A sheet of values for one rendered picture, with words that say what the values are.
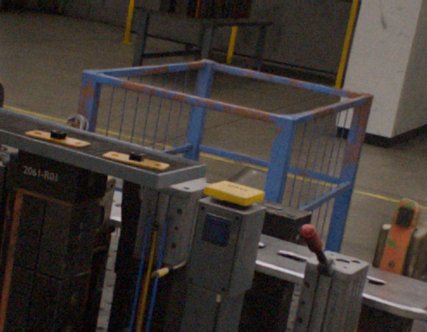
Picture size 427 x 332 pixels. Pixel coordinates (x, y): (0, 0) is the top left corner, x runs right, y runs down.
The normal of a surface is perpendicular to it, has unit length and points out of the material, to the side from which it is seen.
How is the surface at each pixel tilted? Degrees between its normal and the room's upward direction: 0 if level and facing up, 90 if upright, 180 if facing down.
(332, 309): 90
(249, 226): 90
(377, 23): 90
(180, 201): 90
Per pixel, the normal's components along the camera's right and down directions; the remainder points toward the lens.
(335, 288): -0.46, 0.13
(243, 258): 0.87, 0.25
